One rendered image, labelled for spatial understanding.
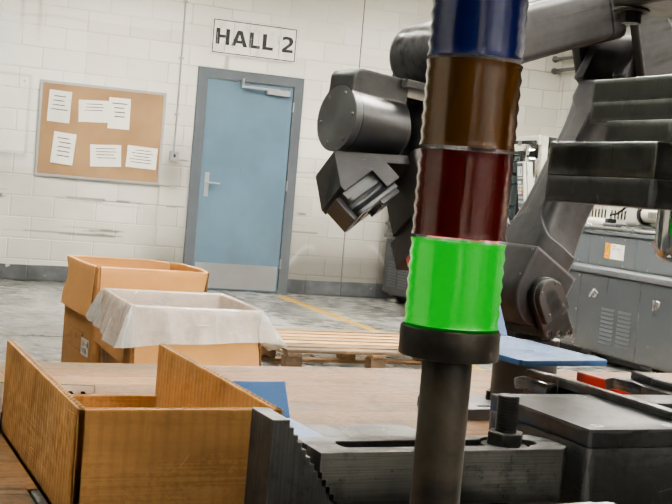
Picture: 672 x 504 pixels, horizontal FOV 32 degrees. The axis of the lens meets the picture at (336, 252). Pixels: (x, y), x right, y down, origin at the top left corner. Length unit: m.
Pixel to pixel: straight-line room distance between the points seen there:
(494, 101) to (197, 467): 0.32
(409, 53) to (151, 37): 10.68
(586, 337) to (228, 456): 8.27
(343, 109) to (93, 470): 0.44
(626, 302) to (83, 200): 5.46
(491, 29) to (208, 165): 11.32
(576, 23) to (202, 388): 0.54
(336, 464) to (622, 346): 7.99
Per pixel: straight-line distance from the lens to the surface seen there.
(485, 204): 0.45
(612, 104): 0.74
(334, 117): 1.00
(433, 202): 0.45
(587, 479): 0.65
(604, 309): 8.73
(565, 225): 1.14
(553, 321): 1.12
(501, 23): 0.46
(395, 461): 0.59
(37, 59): 11.51
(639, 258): 8.43
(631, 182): 0.66
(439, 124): 0.45
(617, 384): 0.86
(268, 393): 0.90
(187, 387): 0.85
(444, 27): 0.46
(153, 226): 11.67
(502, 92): 0.45
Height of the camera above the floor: 1.10
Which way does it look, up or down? 3 degrees down
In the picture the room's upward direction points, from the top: 5 degrees clockwise
